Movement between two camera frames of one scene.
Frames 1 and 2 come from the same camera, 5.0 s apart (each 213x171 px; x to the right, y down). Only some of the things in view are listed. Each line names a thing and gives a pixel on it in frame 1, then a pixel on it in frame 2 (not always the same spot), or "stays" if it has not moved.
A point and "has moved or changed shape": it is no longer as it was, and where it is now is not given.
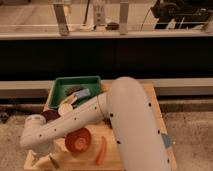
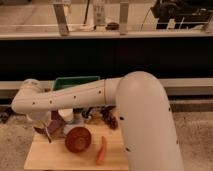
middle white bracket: (99, 15) stays
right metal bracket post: (123, 17) stays
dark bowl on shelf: (113, 26) stays
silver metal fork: (56, 165) has moved or changed shape
